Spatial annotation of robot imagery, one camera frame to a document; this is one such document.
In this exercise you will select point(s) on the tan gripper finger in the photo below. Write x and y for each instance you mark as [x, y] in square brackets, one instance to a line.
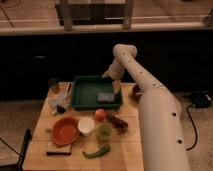
[117, 86]

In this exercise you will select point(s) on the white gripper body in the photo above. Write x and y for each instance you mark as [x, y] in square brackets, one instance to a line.
[114, 72]

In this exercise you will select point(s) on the grey blue sponge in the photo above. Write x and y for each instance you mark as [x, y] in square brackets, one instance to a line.
[106, 97]

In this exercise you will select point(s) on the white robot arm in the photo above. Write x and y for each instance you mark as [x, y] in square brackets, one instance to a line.
[163, 146]

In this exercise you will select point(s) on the green plastic tray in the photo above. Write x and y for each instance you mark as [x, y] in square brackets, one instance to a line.
[85, 90]

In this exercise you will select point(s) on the red apple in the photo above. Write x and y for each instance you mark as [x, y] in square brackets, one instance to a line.
[136, 92]

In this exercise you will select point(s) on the orange fruit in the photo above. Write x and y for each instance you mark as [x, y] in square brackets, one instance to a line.
[100, 114]

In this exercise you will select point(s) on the green cup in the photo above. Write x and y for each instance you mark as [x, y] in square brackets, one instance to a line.
[104, 132]

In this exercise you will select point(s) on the white cup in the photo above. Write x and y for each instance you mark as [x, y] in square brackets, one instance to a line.
[86, 126]

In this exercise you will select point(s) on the glass jar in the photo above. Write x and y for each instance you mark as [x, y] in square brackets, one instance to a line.
[53, 84]

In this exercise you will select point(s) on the green chili pepper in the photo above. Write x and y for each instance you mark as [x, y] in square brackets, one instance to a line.
[101, 152]

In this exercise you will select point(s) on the orange bowl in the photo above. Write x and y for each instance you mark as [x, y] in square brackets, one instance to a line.
[65, 131]

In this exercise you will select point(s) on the black device on floor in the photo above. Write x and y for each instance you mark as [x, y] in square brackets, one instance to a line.
[201, 100]

